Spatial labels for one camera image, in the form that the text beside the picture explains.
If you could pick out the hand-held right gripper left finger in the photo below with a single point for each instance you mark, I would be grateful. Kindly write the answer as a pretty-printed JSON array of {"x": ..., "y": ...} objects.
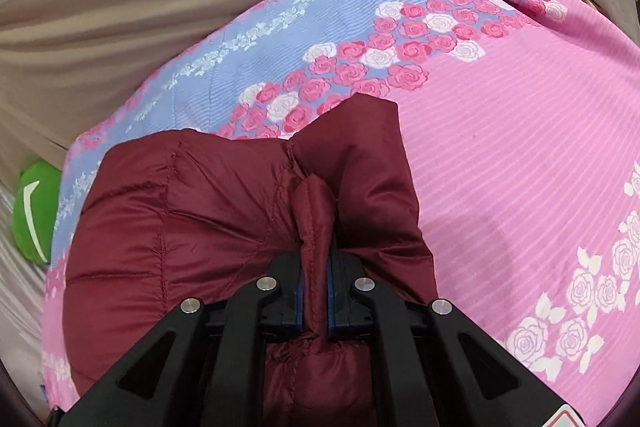
[{"x": 299, "y": 299}]

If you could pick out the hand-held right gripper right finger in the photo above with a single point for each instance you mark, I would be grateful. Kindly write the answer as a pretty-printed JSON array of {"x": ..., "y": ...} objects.
[{"x": 331, "y": 299}]

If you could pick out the maroon puffer jacket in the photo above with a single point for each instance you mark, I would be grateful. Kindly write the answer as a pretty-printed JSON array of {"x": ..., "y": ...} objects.
[{"x": 210, "y": 217}]

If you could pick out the floral pink blue bedsheet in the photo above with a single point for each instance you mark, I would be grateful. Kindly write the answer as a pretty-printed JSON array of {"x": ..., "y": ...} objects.
[{"x": 450, "y": 132}]

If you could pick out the green pillow with white stripe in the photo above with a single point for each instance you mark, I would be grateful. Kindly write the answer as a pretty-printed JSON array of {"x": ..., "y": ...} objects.
[{"x": 35, "y": 217}]

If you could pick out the beige curtain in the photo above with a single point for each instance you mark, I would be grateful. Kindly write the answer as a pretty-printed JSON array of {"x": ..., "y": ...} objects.
[{"x": 125, "y": 7}]

